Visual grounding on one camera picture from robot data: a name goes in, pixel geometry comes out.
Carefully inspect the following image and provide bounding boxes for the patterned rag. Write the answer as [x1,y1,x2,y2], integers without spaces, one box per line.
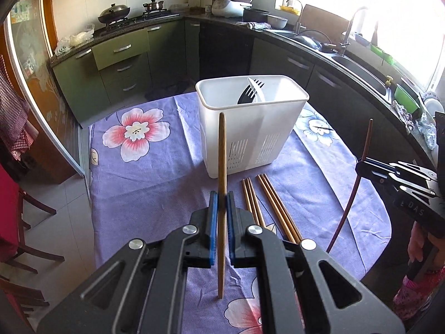
[392,100,415,133]

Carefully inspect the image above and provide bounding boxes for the black inner cooking pot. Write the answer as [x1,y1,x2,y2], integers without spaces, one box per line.
[242,8,271,22]

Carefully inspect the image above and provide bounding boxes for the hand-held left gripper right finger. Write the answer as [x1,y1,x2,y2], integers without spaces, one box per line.
[226,191,407,334]

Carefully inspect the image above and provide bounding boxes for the wooden chair with red cover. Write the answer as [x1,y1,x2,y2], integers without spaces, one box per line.
[0,165,66,321]

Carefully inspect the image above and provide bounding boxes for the grey patterned dish cloth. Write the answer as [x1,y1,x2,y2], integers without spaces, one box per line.
[237,21,271,30]

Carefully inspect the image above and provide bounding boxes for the stainless steel double sink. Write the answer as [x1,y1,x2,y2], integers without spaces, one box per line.
[275,30,393,105]

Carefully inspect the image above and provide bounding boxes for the small steel faucet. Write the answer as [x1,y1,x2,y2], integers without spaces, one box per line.
[286,0,304,32]

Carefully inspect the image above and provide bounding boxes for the dark brown chopstick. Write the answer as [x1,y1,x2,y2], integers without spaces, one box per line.
[326,118,374,254]

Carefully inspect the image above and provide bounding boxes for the crumpled clear plastic bag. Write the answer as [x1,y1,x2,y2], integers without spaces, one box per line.
[415,115,438,150]

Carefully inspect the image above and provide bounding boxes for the frosted glass sliding door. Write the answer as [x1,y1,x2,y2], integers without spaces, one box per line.
[3,0,87,181]

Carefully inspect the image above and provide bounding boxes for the small steel pot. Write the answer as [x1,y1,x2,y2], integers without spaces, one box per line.
[142,0,165,14]

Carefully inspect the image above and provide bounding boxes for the green lower kitchen cabinets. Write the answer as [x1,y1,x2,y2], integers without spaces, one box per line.
[52,17,200,122]

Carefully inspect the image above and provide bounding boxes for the black wok with wooden handle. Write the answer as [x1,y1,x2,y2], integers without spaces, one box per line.
[290,30,337,53]

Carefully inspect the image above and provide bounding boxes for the green plastic basin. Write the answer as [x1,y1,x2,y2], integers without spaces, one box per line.
[394,83,421,114]

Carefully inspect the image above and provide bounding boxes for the purple checkered apron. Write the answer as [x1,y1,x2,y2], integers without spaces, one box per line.
[0,56,32,162]

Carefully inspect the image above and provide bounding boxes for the white bowl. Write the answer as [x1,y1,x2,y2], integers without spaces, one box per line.
[267,14,288,29]

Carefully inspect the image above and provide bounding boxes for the open green drawer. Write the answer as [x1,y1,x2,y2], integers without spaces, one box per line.
[92,28,151,71]

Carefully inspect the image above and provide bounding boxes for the green and white plastic bag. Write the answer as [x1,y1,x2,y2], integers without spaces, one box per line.
[54,39,72,57]

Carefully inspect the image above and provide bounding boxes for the white plastic utensil holder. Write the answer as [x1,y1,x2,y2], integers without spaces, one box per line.
[195,74,310,179]

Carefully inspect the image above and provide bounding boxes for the kitchen window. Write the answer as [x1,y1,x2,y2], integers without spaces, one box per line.
[275,0,445,93]

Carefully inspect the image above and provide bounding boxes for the green drainer basket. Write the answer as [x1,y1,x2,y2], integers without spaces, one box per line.
[369,43,396,66]

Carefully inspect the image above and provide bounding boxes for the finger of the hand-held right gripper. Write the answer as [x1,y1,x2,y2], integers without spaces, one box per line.
[355,163,434,200]
[360,158,438,182]

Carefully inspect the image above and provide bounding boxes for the black gas stove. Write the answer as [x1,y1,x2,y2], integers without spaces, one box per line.
[101,9,181,32]

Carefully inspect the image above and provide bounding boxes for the black plastic fork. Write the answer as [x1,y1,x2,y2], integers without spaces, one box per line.
[237,78,265,105]

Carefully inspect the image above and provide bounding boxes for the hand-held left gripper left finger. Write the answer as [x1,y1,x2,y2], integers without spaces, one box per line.
[36,191,219,334]

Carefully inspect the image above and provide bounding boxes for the wooden cutting board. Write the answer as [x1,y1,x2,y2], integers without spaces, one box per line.
[301,4,336,37]

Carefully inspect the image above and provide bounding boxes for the purple floral tablecloth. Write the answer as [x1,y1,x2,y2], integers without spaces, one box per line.
[88,92,390,334]

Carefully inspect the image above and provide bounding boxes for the light wooden chopstick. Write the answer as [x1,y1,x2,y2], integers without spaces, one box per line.
[256,175,295,244]
[247,177,268,230]
[216,112,228,300]
[262,174,302,243]
[242,179,261,228]

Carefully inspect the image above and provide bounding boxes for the black wok with lid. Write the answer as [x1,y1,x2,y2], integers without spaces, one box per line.
[97,3,132,25]

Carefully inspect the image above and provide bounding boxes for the person's right hand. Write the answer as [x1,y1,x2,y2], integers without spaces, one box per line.
[407,223,424,265]

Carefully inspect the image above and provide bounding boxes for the dark lower kitchen cabinets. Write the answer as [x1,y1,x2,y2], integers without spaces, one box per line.
[184,19,435,168]

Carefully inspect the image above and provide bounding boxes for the white plastic knife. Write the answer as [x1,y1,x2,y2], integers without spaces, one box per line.
[247,77,268,104]

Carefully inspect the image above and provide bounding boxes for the tall steel faucet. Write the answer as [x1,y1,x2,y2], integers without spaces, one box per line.
[339,6,369,56]

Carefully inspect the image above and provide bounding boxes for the white plate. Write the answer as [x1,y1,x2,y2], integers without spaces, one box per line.
[422,91,445,119]

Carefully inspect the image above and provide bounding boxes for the dark cloth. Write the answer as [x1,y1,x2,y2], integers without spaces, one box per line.
[144,81,190,101]

